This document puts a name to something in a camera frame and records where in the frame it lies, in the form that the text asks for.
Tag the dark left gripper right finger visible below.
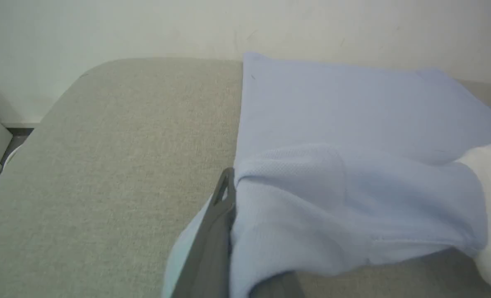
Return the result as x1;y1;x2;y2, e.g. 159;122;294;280
250;271;306;298

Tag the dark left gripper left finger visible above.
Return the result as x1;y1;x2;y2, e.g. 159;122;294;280
171;167;236;298

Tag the light blue white garment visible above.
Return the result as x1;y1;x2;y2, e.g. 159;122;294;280
161;50;491;298

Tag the grey-green fabric sofa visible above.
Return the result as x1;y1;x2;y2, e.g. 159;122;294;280
0;57;491;298

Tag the white power cable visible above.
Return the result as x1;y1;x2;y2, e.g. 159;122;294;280
1;143;26;168

